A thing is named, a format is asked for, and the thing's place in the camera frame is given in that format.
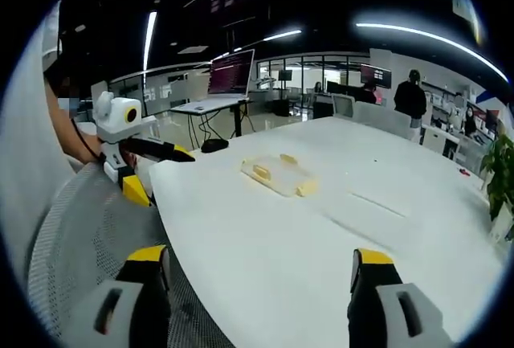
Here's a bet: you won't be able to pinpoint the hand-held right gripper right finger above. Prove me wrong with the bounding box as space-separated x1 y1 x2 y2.
347 248 455 348

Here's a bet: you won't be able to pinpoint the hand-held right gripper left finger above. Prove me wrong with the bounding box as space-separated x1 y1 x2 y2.
59 245 173 348

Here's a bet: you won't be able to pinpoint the black rounded object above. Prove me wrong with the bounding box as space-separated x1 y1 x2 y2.
200 138 230 154

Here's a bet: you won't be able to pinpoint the grey mesh office chair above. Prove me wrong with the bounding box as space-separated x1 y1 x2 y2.
27 161 236 348

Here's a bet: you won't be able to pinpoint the white standing desk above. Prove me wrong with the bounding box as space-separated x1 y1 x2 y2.
169 97 256 152

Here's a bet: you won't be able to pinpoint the person's white shirt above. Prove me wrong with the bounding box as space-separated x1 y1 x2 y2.
0 0 84 285

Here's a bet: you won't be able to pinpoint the ceiling light strip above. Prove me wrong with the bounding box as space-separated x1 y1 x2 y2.
142 10 158 72
354 22 510 83
262 29 303 43

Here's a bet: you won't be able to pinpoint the open silver laptop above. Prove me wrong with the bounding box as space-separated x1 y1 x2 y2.
170 49 256 114

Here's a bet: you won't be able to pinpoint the clear plastic box yellow clips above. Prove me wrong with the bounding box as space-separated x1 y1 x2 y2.
239 154 320 199

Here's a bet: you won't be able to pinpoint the white plant pot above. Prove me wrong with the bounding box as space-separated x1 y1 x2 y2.
487 202 514 245

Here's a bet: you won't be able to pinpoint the green potted plant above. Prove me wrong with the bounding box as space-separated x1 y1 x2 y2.
479 121 514 221

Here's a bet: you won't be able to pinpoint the black cable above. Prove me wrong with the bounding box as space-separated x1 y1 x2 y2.
71 117 102 161

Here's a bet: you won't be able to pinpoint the wall monitor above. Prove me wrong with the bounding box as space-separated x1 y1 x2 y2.
360 63 393 89

